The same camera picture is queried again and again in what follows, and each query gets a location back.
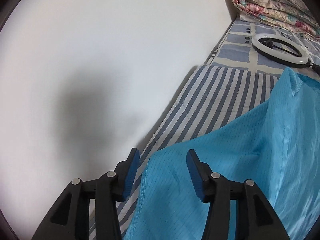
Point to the folded floral quilt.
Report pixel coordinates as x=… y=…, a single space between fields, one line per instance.
x=270 y=7

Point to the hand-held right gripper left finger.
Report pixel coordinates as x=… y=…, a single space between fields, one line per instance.
x=131 y=170

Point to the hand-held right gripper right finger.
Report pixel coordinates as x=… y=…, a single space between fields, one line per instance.
x=193 y=172

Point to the blue pinstriped work coat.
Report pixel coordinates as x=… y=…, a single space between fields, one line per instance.
x=237 y=142

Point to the blue white striped blanket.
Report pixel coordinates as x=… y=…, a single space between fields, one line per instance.
x=200 y=97

